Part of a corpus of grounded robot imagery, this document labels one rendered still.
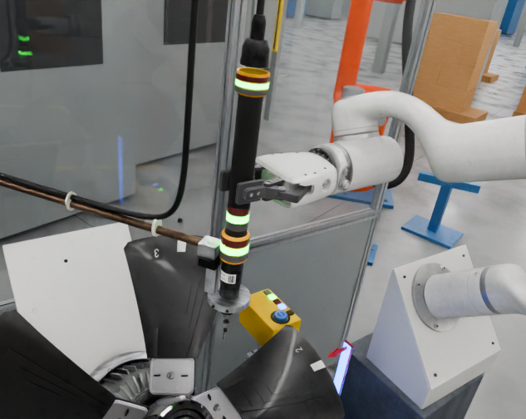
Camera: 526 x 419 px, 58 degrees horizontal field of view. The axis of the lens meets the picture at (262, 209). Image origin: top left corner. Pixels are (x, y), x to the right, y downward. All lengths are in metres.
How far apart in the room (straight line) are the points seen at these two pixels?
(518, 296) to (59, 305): 0.99
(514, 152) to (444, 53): 8.06
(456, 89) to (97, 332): 8.05
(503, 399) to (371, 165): 2.40
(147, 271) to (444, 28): 8.14
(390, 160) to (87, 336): 0.71
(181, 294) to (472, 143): 0.56
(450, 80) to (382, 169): 7.96
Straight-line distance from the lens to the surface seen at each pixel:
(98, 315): 1.11
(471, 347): 1.51
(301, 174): 0.69
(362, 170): 0.78
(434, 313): 1.38
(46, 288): 1.09
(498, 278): 1.24
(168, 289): 0.92
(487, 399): 3.01
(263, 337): 1.36
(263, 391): 0.99
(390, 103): 0.77
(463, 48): 8.69
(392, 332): 1.40
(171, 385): 0.92
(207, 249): 0.73
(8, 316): 0.80
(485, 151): 0.73
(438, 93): 8.82
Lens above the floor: 1.93
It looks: 27 degrees down
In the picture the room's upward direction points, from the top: 8 degrees clockwise
